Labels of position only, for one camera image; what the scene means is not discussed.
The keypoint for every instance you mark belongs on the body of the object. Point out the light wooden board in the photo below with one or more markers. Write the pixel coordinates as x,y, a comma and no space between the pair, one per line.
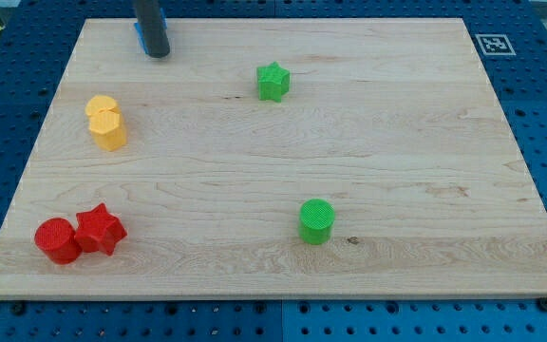
394,122

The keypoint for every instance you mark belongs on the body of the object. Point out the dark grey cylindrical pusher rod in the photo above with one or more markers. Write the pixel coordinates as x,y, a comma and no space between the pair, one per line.
148,15

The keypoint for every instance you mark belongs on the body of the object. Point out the green star block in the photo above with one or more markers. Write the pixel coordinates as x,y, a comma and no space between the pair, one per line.
273,82

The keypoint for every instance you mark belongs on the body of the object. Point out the red star block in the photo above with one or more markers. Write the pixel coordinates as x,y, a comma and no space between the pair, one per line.
98,230

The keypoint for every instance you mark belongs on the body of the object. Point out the green cylinder block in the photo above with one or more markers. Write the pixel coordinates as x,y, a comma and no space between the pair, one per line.
316,219

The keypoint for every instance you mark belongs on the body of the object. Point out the blue block behind rod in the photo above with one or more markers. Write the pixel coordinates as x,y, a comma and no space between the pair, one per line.
137,28

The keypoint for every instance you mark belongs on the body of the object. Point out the yellow hexagon block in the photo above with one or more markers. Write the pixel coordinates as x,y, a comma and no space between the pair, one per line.
108,130

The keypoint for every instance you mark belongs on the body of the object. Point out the white fiducial marker tag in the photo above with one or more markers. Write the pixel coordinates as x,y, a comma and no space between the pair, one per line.
493,44

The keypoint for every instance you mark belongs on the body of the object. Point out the yellow cylinder block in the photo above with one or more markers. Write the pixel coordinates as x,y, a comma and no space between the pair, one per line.
101,103

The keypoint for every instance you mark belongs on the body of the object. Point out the red cylinder block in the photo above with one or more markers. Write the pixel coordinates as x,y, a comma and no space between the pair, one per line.
56,239

